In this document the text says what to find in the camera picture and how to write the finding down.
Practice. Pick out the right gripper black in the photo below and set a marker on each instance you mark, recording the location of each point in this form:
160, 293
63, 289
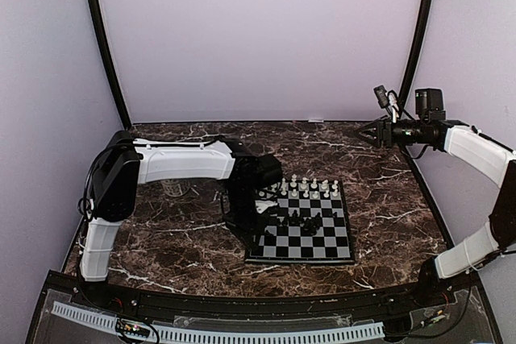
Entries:
384, 131

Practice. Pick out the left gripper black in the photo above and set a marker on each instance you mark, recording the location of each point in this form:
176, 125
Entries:
246, 232

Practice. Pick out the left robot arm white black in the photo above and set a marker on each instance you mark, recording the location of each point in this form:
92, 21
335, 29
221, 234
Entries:
109, 194

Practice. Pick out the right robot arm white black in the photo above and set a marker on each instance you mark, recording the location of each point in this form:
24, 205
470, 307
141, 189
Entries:
479, 162

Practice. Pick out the pile of black chess pieces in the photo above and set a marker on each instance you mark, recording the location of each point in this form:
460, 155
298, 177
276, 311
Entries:
306, 223

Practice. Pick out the black and white chessboard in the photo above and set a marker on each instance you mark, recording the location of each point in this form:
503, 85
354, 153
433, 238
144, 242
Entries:
304, 194

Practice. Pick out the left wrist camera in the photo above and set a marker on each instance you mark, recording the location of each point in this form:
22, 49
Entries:
263, 205

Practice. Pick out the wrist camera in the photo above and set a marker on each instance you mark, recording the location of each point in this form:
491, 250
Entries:
263, 205
387, 100

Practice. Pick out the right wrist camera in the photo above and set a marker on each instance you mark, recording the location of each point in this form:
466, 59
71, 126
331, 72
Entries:
387, 100

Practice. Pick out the white perforated cable duct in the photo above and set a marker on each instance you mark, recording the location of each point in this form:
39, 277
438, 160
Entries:
198, 330

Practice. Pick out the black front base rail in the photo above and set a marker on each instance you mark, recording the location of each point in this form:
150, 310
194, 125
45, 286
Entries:
459, 312

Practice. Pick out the black corner frame post left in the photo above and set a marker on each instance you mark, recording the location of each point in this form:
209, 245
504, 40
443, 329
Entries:
108, 63

